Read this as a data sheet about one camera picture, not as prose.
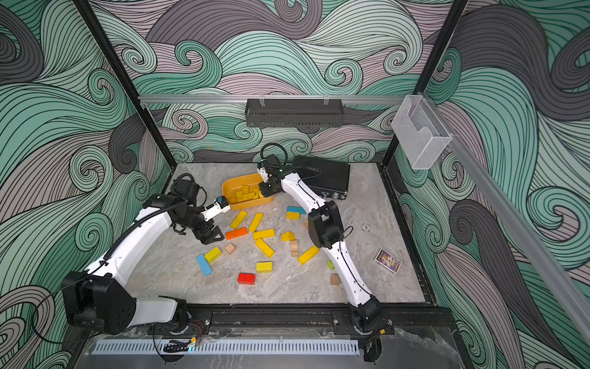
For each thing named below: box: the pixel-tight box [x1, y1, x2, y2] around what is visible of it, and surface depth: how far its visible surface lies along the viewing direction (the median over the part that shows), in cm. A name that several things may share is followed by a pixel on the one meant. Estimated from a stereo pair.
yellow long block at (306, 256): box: [298, 245, 320, 266], surface depth 90 cm
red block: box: [238, 272, 256, 286], surface depth 83 cm
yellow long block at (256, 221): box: [248, 212, 264, 233], surface depth 100 cm
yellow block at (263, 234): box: [253, 228, 276, 240], surface depth 96 cm
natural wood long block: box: [290, 239, 299, 257], surface depth 92 cm
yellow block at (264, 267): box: [255, 261, 273, 273], surface depth 85 cm
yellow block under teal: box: [285, 211, 301, 220], surface depth 102 cm
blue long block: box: [196, 253, 213, 276], surface depth 87 cm
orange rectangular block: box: [225, 226, 249, 240], surface depth 97 cm
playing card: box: [374, 248, 403, 275], surface depth 87 cm
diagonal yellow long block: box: [255, 238, 276, 259], surface depth 92 cm
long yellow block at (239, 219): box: [230, 210, 248, 230], surface depth 100 cm
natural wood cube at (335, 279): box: [330, 272, 341, 286], surface depth 83 cm
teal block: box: [286, 206, 307, 215], surface depth 105 cm
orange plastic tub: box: [222, 172, 275, 211], surface depth 107 cm
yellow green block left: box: [204, 246, 223, 264], surface depth 89 cm
